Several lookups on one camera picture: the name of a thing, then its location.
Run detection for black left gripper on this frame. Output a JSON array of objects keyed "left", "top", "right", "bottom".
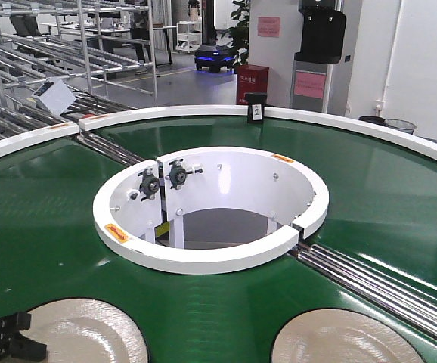
[{"left": 0, "top": 312, "right": 47, "bottom": 361}]

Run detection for cream plate with black rim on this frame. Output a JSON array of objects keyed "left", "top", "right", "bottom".
[{"left": 23, "top": 298, "right": 149, "bottom": 362}]

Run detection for steel rollers left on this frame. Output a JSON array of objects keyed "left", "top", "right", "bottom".
[{"left": 73, "top": 132, "right": 144, "bottom": 166}]

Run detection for steel rollers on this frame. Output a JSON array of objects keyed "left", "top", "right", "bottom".
[
  {"left": 290, "top": 242, "right": 437, "bottom": 340},
  {"left": 73, "top": 132, "right": 144, "bottom": 166}
]

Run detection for white control box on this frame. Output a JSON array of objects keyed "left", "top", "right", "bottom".
[{"left": 32, "top": 77, "right": 76, "bottom": 116}]

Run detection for metal roller rack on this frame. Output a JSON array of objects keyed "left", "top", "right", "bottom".
[{"left": 0, "top": 1, "right": 158, "bottom": 140}]

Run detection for black sensor box on rim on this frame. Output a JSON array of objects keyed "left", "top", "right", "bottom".
[{"left": 245, "top": 92, "right": 267, "bottom": 124}]

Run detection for white outer conveyor rim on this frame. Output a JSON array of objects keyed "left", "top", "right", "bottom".
[{"left": 0, "top": 104, "right": 437, "bottom": 160}]

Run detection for black mobile robot blue light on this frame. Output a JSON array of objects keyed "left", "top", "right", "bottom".
[{"left": 194, "top": 44, "right": 234, "bottom": 73}]

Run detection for red fire cabinet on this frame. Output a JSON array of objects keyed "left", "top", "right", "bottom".
[{"left": 236, "top": 64, "right": 269, "bottom": 105}]

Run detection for green potted plant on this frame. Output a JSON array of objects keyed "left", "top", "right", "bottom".
[{"left": 225, "top": 0, "right": 250, "bottom": 69}]

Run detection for steel rollers right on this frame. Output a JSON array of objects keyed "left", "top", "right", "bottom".
[{"left": 290, "top": 242, "right": 437, "bottom": 340}]

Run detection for black water dispenser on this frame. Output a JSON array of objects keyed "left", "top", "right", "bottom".
[{"left": 294, "top": 1, "right": 346, "bottom": 64}]

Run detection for white inner conveyor ring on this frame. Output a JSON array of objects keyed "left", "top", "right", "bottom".
[{"left": 92, "top": 146, "right": 330, "bottom": 276}]

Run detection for wire mesh waste bin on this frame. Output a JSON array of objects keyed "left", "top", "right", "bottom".
[{"left": 385, "top": 119, "right": 417, "bottom": 135}]

